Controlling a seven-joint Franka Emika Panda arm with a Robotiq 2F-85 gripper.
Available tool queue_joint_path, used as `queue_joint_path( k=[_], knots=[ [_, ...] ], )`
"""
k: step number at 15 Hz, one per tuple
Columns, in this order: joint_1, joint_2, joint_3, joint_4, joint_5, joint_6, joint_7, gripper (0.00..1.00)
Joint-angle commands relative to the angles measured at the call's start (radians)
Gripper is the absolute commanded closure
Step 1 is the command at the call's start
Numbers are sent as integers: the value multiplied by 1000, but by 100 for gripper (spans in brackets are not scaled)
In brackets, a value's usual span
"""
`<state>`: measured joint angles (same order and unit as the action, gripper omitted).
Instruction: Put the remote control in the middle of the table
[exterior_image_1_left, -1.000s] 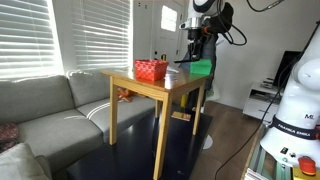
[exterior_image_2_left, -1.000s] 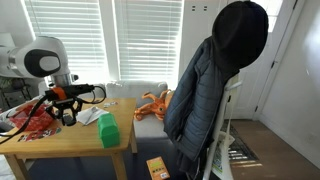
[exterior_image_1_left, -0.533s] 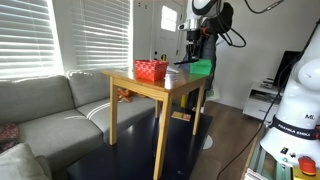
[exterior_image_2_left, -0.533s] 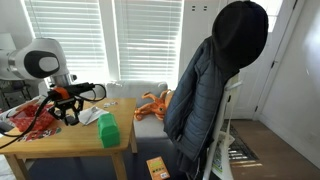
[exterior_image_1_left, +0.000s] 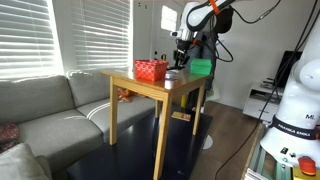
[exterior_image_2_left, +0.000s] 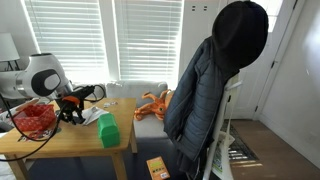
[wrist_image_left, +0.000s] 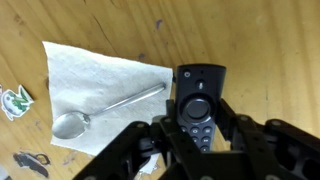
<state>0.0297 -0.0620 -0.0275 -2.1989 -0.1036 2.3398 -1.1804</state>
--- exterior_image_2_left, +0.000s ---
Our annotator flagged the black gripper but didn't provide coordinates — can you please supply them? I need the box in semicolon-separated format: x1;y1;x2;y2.
56;85;94;124

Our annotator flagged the black remote control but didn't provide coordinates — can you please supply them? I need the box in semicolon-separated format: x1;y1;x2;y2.
71;116;86;125

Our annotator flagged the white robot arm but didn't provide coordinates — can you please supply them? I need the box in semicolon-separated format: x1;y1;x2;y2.
0;53;94;124

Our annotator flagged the white paper napkin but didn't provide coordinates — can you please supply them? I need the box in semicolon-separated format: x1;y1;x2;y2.
82;107;107;126

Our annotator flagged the metal spoon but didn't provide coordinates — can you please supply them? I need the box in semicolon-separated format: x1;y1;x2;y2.
85;107;98;125

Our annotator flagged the red woven basket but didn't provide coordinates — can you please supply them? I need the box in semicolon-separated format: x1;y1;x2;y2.
13;104;56;131

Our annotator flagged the green plastic chest box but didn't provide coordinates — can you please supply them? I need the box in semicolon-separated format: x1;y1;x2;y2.
97;113;120;148

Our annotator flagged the small wrapped packet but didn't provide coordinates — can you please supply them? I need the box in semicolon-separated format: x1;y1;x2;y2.
103;101;118;108

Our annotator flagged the wooden table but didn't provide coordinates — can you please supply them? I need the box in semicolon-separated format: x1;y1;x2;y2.
0;98;137;180

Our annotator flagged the red printed card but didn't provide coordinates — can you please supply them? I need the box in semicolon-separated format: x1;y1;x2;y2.
18;129;53;142

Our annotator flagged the grey sofa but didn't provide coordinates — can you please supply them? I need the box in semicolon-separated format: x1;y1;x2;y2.
66;80;171;140

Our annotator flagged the orange plush toy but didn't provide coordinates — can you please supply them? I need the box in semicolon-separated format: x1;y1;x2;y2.
134;89;173;121

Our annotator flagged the left window blind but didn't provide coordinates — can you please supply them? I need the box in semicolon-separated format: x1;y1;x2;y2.
22;0;108;84

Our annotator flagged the window blind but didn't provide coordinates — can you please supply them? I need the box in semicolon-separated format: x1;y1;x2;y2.
22;0;108;84
114;0;184;86

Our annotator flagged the white lamp shade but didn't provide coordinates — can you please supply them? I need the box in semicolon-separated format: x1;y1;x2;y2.
0;33;20;61

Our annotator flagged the right window blind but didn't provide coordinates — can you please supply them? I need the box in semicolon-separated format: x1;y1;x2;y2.
114;0;184;86

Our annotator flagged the dark grey puffer jacket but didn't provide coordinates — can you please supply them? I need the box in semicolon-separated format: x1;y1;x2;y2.
164;36;239;178

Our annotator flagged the white coat rack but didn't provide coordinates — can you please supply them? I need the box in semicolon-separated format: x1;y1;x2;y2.
202;75;242;180

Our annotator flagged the white tote bag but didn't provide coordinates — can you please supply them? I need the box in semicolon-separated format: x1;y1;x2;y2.
212;131;234;180

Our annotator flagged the white door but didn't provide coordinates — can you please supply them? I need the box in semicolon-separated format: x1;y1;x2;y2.
231;0;305;119

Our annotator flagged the striped floor mat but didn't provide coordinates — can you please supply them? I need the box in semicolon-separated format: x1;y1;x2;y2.
221;120;258;162

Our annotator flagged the black hat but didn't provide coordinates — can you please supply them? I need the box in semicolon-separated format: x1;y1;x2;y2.
212;1;269;70

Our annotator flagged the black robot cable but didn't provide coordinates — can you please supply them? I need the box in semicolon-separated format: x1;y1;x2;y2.
0;84;107;162

